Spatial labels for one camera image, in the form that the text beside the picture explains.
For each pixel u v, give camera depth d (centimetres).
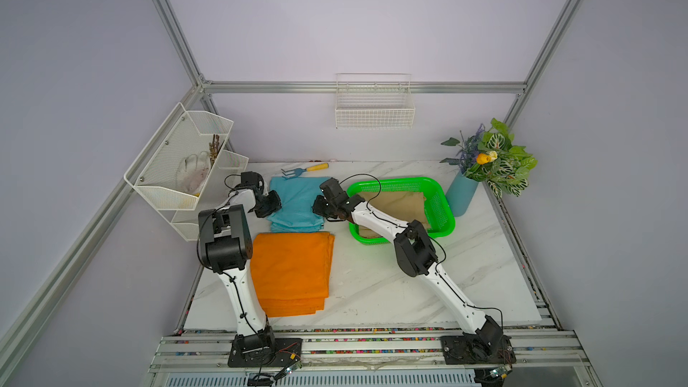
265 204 92
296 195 107
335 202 83
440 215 98
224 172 90
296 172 118
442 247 96
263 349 64
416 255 66
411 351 75
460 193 93
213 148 81
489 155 74
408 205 100
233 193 71
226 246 56
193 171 78
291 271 88
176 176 76
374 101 108
